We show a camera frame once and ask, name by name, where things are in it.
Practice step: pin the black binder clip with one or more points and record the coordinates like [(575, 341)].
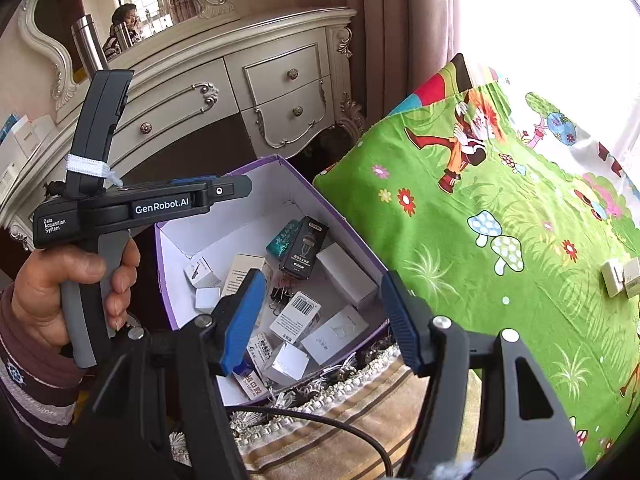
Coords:
[(281, 297)]

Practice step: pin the green cartoon printed tablecloth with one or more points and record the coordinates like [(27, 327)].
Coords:
[(475, 285)]

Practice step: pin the purple cardboard box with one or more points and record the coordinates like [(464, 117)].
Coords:
[(225, 220)]

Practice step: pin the person's left forearm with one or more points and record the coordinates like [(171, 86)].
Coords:
[(30, 385)]

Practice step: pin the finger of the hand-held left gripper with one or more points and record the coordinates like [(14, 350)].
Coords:
[(230, 191), (192, 180)]

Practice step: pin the teal patterned carton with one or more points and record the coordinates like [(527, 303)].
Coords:
[(282, 240)]

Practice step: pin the person's left hand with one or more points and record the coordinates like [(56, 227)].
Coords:
[(40, 290)]

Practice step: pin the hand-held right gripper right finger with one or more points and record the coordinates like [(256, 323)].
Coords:
[(402, 325)]

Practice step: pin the pink drape curtain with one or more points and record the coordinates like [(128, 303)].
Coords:
[(395, 35)]

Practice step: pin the white carton red blue print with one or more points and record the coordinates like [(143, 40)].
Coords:
[(252, 385)]

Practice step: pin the stainless steel bottle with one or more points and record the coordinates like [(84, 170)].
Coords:
[(90, 45)]

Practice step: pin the white carton with line drawing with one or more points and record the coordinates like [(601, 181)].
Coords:
[(335, 335)]

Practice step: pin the small white carton with picture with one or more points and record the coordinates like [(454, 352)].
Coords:
[(200, 272)]

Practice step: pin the striped plush cushion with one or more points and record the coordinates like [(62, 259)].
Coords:
[(280, 455)]

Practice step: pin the black carton with picture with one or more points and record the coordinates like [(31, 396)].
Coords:
[(302, 250)]

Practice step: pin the long plain white carton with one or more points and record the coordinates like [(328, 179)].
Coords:
[(345, 275)]

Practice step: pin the white power adapter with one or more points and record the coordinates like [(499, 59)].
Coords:
[(614, 277)]

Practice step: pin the small white cube carton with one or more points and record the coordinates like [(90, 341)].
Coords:
[(207, 299)]

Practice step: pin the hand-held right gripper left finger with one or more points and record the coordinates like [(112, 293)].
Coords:
[(245, 325)]

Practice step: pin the white ornate dresser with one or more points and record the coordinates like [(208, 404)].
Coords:
[(175, 95)]

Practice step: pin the white carton with barcode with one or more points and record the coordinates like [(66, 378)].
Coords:
[(295, 317)]

